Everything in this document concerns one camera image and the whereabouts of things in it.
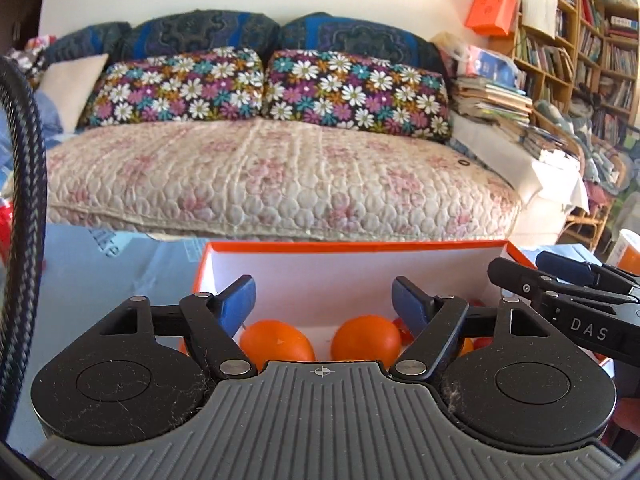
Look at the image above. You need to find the blue printed tablecloth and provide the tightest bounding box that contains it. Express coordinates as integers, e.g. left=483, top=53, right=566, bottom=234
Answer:
left=9, top=226, right=616, bottom=477

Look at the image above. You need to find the white side table cloth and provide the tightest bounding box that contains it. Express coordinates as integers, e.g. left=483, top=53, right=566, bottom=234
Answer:
left=450, top=113, right=588, bottom=244

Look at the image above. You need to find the rattan chair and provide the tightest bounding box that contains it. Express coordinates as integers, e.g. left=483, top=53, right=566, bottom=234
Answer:
left=534, top=101, right=632, bottom=252

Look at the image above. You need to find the black braided cable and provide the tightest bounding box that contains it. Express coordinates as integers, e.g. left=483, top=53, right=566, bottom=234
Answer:
left=0, top=55, right=49, bottom=441

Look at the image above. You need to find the stack of books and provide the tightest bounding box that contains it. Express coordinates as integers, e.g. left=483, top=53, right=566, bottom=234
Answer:
left=449, top=44, right=564, bottom=157

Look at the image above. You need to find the orange paper bag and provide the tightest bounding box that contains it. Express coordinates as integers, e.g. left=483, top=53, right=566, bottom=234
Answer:
left=464, top=0, right=518, bottom=37

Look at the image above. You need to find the wooden bookshelf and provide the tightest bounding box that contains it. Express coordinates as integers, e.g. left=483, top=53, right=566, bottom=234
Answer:
left=488, top=0, right=639, bottom=126

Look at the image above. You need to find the red soda can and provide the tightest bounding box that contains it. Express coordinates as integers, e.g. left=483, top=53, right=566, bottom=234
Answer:
left=0, top=198, right=13, bottom=266

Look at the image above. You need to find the dark red cherry tomato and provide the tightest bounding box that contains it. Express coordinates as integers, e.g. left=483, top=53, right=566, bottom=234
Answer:
left=393, top=318, right=414, bottom=347

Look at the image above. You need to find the right daisy print cushion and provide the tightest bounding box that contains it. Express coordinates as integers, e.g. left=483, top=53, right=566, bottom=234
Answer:
left=262, top=49, right=451, bottom=143

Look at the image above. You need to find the white pillow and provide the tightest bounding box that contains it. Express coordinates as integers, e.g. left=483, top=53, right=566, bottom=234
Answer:
left=38, top=54, right=108, bottom=133

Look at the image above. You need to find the large orange tomato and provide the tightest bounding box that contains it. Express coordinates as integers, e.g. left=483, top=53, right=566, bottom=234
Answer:
left=239, top=320, right=316, bottom=372

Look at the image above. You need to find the daisy print cushion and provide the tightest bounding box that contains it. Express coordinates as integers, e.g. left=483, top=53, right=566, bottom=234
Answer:
left=262, top=49, right=451, bottom=143
left=78, top=47, right=265, bottom=129

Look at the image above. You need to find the small orange cluster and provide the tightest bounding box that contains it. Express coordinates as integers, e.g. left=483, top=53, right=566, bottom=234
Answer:
left=458, top=338, right=474, bottom=358

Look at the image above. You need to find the orange cardboard box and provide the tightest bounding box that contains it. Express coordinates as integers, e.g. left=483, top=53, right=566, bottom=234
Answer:
left=193, top=240, right=538, bottom=361

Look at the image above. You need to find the left daisy print cushion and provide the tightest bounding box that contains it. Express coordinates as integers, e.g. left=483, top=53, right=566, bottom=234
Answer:
left=78, top=47, right=265, bottom=129

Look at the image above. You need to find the orange cylindrical canister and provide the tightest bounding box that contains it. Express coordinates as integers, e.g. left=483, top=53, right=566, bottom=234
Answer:
left=605, top=229, right=640, bottom=275

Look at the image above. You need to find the quilted floral sofa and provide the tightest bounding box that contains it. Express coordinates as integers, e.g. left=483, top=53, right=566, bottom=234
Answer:
left=29, top=10, right=521, bottom=242

